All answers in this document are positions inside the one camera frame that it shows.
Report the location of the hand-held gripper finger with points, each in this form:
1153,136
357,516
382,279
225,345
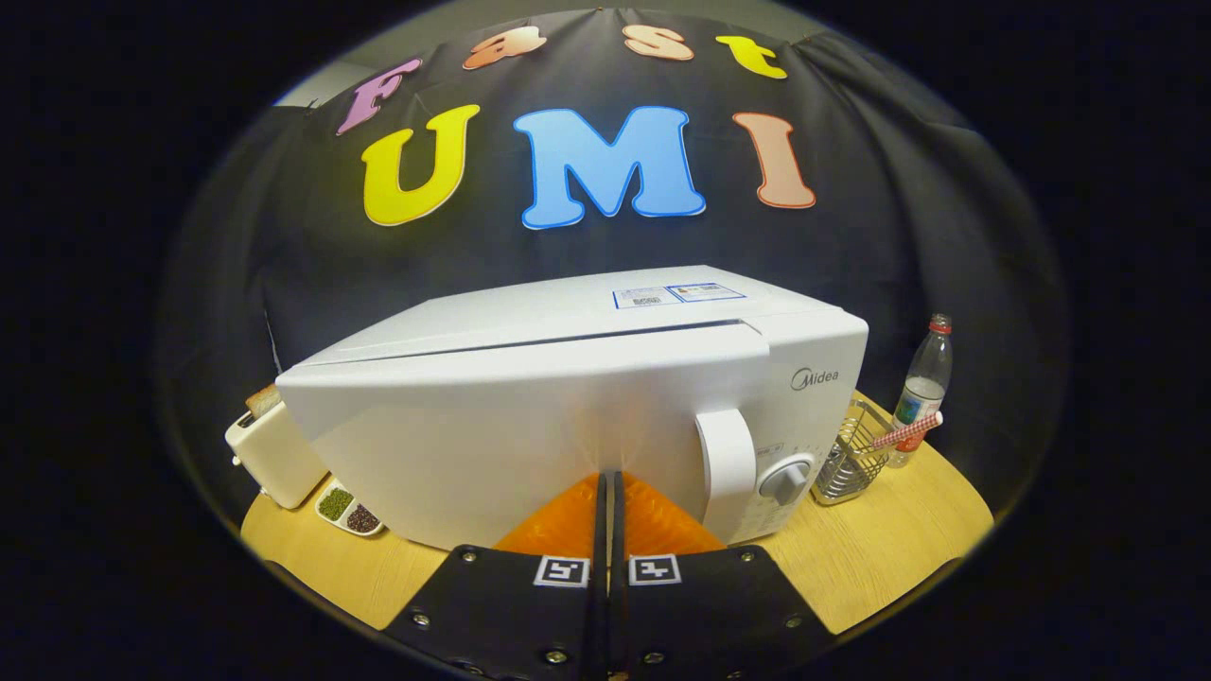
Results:
600,615
617,615

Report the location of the white toaster oven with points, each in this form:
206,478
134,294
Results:
492,426

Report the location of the cream bread toaster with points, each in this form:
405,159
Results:
274,463

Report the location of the white divided dish with beans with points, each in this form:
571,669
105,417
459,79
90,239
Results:
348,509

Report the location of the red checkered stick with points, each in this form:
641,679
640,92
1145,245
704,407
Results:
908,430

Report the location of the clear plastic water bottle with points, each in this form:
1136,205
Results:
922,388

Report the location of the toasted bread slice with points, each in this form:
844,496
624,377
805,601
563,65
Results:
263,401

